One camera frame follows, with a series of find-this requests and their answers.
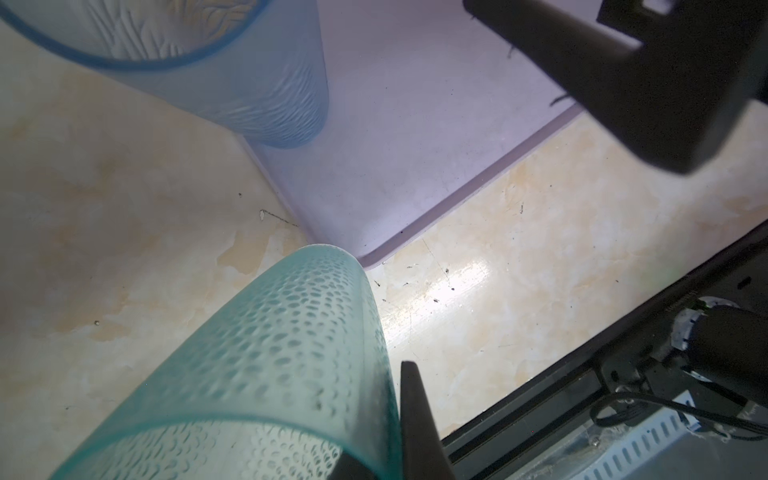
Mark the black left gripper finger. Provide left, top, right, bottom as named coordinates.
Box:
left=400, top=361, right=455, bottom=480

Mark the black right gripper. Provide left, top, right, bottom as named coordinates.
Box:
left=464, top=1, right=767, bottom=174

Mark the teal dimpled plastic cup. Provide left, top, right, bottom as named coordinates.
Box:
left=55, top=245, right=402, bottom=479

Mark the blue ribbed plastic cup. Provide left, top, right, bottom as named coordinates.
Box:
left=1, top=0, right=329, bottom=149

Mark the lilac plastic tray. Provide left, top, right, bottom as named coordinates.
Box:
left=248, top=1, right=582, bottom=268

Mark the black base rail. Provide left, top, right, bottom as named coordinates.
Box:
left=444, top=227, right=767, bottom=479

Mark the white perforated cable duct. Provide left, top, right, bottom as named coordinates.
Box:
left=568, top=408, right=701, bottom=479

